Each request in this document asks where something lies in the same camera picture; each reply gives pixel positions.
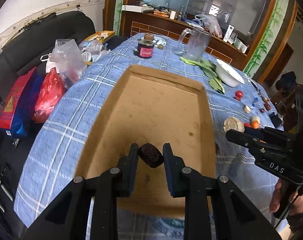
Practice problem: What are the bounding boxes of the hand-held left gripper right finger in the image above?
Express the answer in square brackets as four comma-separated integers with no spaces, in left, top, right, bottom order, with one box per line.
[163,142,282,240]

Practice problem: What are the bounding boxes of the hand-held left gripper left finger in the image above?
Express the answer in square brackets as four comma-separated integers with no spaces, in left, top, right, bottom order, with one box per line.
[24,143,139,240]

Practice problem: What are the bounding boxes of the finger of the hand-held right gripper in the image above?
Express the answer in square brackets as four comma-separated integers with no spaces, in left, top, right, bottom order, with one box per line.
[244,127,295,142]
[226,129,265,150]

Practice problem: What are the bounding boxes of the dark dried date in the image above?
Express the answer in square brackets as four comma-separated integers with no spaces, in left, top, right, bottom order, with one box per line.
[138,143,165,167]

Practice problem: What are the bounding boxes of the shallow cardboard box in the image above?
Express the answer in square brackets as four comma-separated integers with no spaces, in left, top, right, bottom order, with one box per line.
[75,64,217,217]

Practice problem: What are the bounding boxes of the person's right forearm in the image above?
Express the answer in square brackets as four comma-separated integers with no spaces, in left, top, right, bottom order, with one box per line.
[287,211,303,240]

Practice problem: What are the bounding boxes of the person's right hand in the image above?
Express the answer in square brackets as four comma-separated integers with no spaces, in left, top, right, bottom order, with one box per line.
[269,180,303,216]

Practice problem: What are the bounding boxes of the small black box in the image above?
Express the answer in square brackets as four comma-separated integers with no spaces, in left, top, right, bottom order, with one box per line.
[269,112,283,128]

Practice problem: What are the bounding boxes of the black bag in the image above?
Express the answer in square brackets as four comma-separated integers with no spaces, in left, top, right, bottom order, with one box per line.
[275,71,298,90]

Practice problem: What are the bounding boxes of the white bowl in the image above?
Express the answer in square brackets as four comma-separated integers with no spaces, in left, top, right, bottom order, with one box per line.
[215,59,245,88]

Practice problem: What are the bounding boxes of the blue plaid tablecloth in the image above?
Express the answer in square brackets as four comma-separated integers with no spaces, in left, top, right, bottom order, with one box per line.
[13,32,289,240]

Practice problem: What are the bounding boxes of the green leafy vegetable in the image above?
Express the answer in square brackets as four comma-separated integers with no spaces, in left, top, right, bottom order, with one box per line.
[180,56,225,95]

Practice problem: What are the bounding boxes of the small white boxes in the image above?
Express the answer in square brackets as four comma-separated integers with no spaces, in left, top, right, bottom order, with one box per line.
[233,37,249,53]

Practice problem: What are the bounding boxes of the tall white carton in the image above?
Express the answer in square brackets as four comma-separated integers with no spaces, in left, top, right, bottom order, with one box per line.
[223,25,235,42]

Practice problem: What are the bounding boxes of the clear glass pitcher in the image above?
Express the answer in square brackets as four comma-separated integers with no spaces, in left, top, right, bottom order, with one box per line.
[177,27,212,62]

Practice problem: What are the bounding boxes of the red plastic bag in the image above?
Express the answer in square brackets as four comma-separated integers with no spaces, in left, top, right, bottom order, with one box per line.
[31,67,67,123]

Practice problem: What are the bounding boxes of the dark jar with red label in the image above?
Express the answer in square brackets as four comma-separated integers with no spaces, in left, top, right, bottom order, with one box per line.
[134,33,154,59]

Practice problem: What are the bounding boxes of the pink translucent plastic bag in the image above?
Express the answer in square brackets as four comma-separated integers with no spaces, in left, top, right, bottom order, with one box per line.
[194,14,223,38]

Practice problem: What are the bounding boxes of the clear bag of plastic cups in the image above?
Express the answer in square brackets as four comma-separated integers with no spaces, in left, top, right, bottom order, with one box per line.
[79,40,111,64]

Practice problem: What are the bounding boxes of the round white and blue lid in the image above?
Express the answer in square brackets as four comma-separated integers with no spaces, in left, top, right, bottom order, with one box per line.
[141,36,167,48]

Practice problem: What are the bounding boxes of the yellow printed box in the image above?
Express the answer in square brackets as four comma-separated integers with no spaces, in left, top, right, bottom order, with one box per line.
[83,30,115,43]

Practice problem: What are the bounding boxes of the red and blue package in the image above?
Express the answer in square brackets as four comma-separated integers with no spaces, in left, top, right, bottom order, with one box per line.
[0,66,45,138]

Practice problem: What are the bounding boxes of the white plastic bag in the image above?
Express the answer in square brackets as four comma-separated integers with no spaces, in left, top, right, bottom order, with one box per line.
[40,52,58,73]

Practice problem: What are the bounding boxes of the wooden cabinet with glass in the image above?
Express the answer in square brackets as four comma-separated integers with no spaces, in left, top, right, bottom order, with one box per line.
[103,0,299,80]

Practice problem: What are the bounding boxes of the metal phone stand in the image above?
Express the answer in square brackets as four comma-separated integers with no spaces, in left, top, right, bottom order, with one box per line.
[0,175,14,213]

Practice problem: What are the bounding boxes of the flat white box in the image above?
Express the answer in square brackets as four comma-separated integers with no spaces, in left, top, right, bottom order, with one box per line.
[121,4,147,13]

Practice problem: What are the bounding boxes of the black leather sofa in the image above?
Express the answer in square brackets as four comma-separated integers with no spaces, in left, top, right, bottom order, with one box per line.
[0,11,97,240]

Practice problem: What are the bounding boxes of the beaded cord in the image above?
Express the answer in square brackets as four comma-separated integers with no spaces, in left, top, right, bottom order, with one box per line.
[246,75,265,99]

